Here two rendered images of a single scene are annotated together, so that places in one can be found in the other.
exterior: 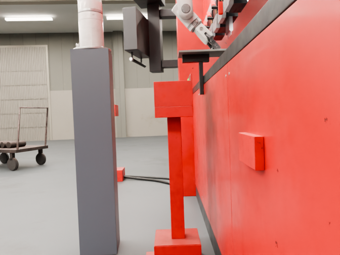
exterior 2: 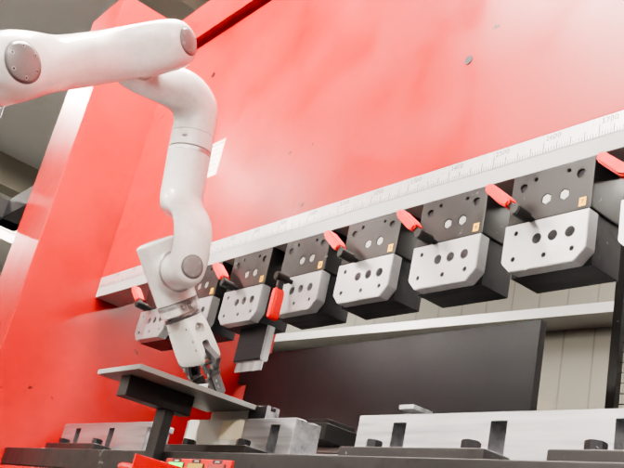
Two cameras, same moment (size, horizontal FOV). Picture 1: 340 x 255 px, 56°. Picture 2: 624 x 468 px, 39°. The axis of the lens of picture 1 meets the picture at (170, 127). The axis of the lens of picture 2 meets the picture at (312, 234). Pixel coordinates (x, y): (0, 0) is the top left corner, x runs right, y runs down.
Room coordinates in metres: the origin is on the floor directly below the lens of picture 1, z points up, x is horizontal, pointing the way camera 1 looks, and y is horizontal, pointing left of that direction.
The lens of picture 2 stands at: (0.18, 0.63, 0.68)
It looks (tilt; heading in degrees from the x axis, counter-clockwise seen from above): 22 degrees up; 326
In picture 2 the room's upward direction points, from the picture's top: 13 degrees clockwise
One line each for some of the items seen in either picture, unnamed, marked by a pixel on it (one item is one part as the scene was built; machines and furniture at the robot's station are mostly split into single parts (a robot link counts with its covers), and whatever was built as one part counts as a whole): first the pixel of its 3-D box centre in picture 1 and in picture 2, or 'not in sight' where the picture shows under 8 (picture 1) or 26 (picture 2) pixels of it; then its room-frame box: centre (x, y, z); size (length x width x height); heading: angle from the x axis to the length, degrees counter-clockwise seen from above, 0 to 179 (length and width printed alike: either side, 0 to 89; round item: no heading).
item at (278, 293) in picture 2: (221, 4); (279, 297); (1.59, -0.27, 1.20); 0.04 x 0.02 x 0.10; 90
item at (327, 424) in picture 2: not in sight; (301, 425); (1.74, -0.50, 1.01); 0.26 x 0.12 x 0.05; 90
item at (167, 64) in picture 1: (174, 61); not in sight; (3.05, -0.07, 1.17); 0.40 x 0.24 x 0.07; 0
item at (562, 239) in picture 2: not in sight; (564, 226); (0.97, -0.34, 1.26); 0.15 x 0.09 x 0.17; 0
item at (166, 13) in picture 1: (172, 8); (4, 197); (3.05, -0.07, 1.66); 0.40 x 0.24 x 0.07; 0
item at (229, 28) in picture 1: (229, 28); (253, 349); (1.75, -0.34, 1.13); 0.10 x 0.02 x 0.10; 0
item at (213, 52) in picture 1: (202, 53); (176, 389); (1.75, -0.19, 1.00); 0.26 x 0.18 x 0.01; 90
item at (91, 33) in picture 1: (91, 33); not in sight; (1.62, 0.38, 1.09); 0.19 x 0.19 x 0.18
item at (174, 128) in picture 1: (175, 177); not in sight; (1.43, -0.02, 0.39); 0.06 x 0.06 x 0.54; 0
